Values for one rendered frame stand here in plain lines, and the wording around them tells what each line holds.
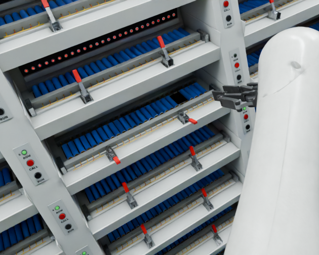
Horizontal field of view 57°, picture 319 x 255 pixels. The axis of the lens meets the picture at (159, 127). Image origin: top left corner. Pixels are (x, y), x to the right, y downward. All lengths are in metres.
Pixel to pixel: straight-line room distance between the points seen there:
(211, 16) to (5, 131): 0.67
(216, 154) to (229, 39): 0.41
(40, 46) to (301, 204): 0.66
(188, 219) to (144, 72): 0.60
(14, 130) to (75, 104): 0.17
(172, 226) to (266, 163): 0.84
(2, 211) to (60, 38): 0.50
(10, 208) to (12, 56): 0.42
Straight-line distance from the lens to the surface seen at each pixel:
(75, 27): 0.80
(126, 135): 0.94
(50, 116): 0.84
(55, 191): 0.90
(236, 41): 1.02
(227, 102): 0.75
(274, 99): 0.42
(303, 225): 0.36
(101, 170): 0.91
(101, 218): 1.03
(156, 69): 0.90
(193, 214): 1.20
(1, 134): 0.83
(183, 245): 1.32
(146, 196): 1.04
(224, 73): 1.02
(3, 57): 0.79
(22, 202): 0.94
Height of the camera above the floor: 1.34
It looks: 26 degrees down
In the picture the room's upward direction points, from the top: 18 degrees counter-clockwise
